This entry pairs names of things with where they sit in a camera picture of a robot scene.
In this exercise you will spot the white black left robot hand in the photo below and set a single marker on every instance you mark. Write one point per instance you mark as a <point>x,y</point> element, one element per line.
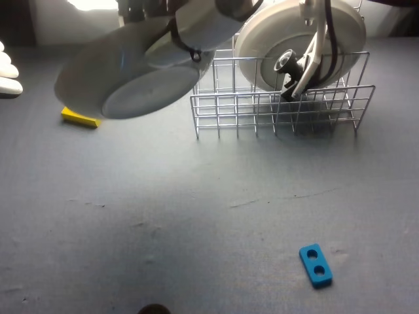
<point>209,23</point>

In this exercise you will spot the white plate with barcode label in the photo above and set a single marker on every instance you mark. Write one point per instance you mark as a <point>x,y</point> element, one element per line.
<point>262,39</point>

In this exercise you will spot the yellow block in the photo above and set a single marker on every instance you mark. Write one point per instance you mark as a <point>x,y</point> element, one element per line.
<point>78,117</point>

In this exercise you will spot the white glossy rounded object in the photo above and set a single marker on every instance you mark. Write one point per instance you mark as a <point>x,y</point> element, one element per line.
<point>8,70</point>

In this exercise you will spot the blue block with two holes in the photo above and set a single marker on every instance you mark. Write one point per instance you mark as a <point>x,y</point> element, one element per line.
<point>316,266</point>

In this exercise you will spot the brown round cookie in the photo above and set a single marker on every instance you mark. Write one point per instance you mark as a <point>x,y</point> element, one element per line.
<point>154,309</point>

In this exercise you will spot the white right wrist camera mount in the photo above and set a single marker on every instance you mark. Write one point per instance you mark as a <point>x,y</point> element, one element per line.
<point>311,65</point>

